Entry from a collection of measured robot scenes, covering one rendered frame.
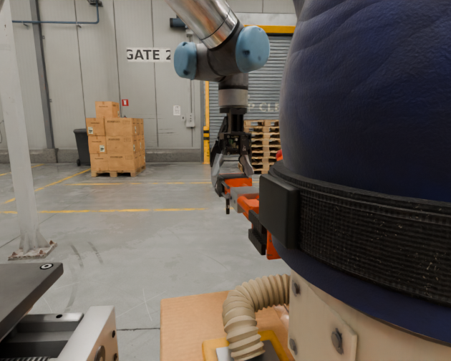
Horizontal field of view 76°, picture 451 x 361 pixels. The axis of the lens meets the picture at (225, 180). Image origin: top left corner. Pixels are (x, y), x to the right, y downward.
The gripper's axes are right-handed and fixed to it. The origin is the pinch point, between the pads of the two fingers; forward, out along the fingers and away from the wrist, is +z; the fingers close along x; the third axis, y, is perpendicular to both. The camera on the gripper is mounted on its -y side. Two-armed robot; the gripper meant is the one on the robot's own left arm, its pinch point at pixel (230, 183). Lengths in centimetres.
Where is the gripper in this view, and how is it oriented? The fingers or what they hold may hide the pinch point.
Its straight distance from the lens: 80.3
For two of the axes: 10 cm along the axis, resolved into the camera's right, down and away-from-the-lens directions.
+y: 2.1, 1.9, -9.6
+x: 9.8, -0.4, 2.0
